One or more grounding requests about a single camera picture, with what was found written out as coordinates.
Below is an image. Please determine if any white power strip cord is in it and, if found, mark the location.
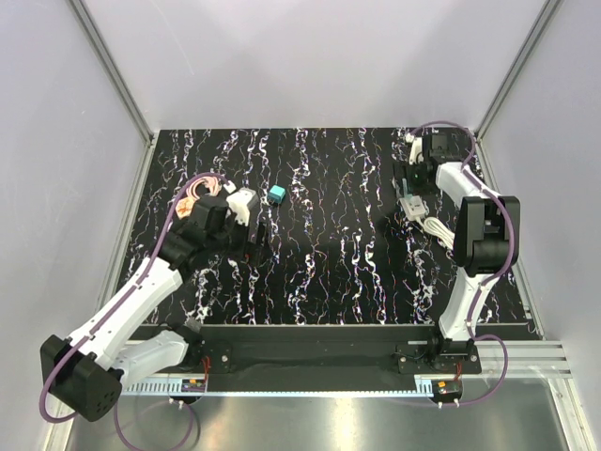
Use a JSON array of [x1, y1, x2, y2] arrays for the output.
[[420, 216, 459, 250]]

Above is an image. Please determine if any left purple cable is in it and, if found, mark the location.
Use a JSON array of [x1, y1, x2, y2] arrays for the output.
[[38, 172, 236, 450]]

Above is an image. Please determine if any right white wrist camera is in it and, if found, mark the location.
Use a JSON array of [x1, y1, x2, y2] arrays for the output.
[[405, 133, 424, 165]]

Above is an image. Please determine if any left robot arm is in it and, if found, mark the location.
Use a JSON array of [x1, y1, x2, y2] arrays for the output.
[[39, 188, 268, 423]]

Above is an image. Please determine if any pink coiled cable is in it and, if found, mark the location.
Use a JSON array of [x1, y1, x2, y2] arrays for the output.
[[185, 172, 231, 198]]

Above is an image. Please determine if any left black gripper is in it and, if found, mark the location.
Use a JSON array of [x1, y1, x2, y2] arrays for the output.
[[207, 210, 272, 268]]

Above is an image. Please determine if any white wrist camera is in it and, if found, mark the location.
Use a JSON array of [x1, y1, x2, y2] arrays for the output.
[[405, 133, 424, 165], [226, 187, 259, 226]]

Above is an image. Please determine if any pink cube socket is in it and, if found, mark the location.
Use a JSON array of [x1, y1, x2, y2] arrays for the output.
[[176, 196, 195, 220]]

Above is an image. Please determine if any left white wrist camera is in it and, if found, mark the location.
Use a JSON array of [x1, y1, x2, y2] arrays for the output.
[[226, 187, 259, 226]]

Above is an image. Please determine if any teal plug adapter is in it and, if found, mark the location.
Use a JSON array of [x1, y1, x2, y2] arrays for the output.
[[267, 185, 286, 206]]

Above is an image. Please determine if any white power strip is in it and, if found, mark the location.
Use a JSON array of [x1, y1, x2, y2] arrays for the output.
[[399, 195, 427, 222]]

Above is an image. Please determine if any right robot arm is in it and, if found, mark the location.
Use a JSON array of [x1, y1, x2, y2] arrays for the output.
[[392, 132, 520, 373]]

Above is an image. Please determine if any mint plug adapter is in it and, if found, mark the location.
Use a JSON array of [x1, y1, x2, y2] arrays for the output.
[[402, 179, 413, 199]]

